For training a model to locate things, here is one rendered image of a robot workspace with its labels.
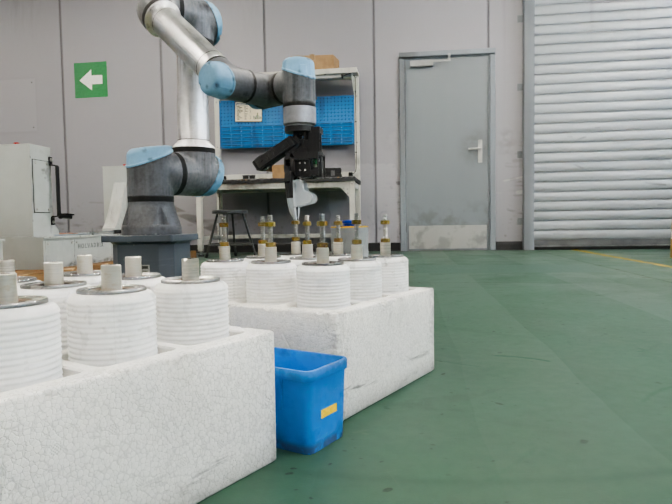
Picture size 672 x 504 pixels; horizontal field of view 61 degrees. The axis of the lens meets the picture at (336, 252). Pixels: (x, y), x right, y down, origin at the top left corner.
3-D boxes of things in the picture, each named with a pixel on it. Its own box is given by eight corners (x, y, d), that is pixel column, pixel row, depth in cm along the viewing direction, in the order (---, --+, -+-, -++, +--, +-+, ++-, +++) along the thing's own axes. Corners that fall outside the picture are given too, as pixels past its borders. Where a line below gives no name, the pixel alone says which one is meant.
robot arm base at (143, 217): (110, 235, 144) (108, 196, 144) (138, 234, 159) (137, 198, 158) (167, 235, 142) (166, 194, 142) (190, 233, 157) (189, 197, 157)
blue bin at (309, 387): (162, 421, 95) (160, 350, 94) (210, 403, 104) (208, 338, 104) (311, 459, 79) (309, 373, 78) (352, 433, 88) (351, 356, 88)
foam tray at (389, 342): (172, 389, 114) (169, 298, 113) (291, 350, 146) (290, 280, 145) (338, 424, 92) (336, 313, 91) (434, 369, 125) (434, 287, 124)
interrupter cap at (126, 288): (61, 295, 65) (61, 289, 65) (120, 288, 71) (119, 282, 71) (102, 299, 60) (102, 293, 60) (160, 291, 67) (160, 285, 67)
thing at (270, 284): (251, 365, 103) (248, 265, 102) (244, 354, 112) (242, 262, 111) (303, 361, 106) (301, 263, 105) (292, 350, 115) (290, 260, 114)
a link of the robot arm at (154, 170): (117, 197, 149) (115, 144, 149) (162, 198, 160) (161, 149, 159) (142, 195, 142) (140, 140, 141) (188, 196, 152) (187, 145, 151)
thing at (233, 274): (249, 355, 111) (246, 262, 110) (198, 357, 110) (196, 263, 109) (253, 345, 121) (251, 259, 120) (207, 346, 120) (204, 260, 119)
